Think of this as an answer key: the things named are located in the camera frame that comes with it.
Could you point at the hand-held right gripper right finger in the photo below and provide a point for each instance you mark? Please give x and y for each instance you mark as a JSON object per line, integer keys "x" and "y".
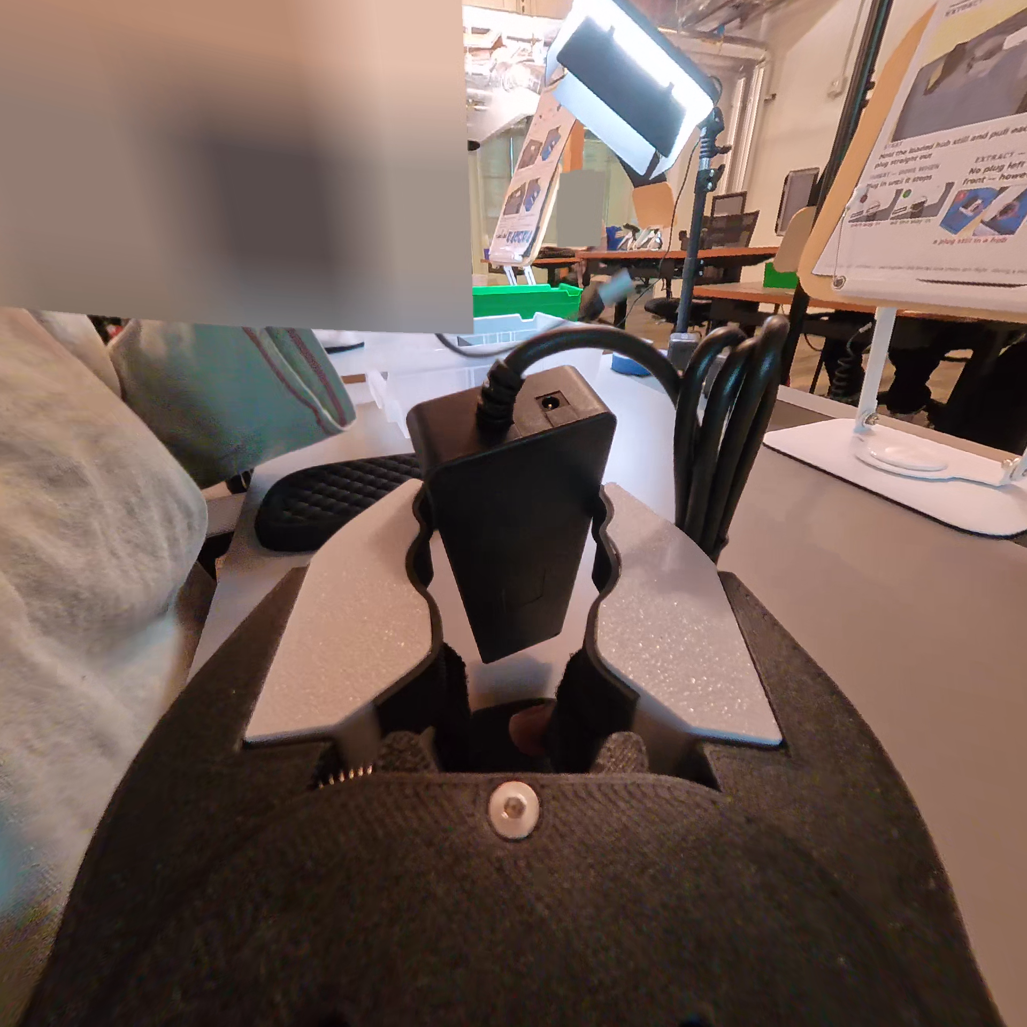
{"x": 682, "y": 650}

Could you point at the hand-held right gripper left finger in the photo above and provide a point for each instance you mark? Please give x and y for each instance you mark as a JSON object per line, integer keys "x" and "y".
{"x": 345, "y": 642}

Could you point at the black multi-port usb hub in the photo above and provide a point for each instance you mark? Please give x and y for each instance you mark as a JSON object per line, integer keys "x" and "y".
{"x": 513, "y": 521}

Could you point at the clear plastic bin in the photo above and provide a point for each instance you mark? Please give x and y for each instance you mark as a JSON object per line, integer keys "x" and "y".
{"x": 449, "y": 377}

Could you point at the person's right hand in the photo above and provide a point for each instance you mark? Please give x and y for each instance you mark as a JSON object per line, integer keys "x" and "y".
{"x": 531, "y": 726}

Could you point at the black quilted armrest pad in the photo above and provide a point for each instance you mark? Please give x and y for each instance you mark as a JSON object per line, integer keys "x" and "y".
{"x": 337, "y": 497}

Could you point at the person's grey sweatshirt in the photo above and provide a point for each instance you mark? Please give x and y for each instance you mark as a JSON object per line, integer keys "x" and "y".
{"x": 80, "y": 562}

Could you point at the blue tape roll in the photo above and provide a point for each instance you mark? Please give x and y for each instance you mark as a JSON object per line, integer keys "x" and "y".
{"x": 634, "y": 367}

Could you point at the green plastic bin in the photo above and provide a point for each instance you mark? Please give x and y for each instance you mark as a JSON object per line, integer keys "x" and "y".
{"x": 521, "y": 301}

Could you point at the black light stand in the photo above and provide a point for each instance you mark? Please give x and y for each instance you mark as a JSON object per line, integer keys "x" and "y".
{"x": 694, "y": 241}

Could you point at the computer monitor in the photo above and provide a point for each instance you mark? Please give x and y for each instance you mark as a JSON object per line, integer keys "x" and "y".
{"x": 796, "y": 200}

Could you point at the instruction sheet board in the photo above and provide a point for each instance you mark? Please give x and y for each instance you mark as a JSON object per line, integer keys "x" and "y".
{"x": 947, "y": 120}
{"x": 529, "y": 184}

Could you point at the led light panel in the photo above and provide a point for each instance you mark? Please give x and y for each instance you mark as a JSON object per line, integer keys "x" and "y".
{"x": 634, "y": 72}

